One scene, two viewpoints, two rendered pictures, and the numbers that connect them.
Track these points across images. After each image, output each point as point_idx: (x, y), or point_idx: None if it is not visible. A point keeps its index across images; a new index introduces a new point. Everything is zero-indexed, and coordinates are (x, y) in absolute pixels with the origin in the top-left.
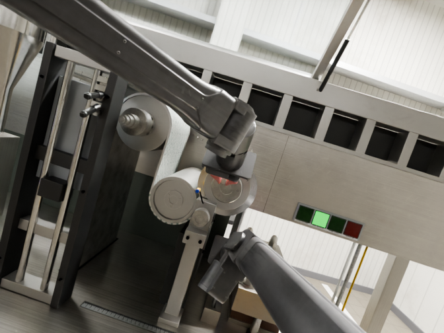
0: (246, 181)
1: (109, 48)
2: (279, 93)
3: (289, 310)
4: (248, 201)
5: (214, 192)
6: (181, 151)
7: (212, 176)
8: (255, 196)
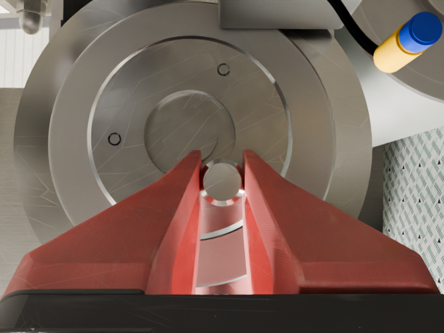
0: (84, 211)
1: None
2: None
3: None
4: (45, 92)
5: (258, 80)
6: (400, 201)
7: (400, 264)
8: (14, 135)
